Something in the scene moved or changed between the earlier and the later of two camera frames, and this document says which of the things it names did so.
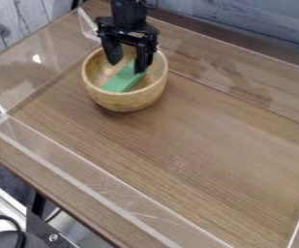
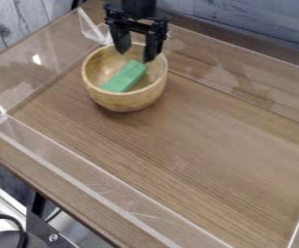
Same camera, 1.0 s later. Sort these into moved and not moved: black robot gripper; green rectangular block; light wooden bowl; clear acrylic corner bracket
Moved: black robot gripper
Not moved: green rectangular block; clear acrylic corner bracket; light wooden bowl
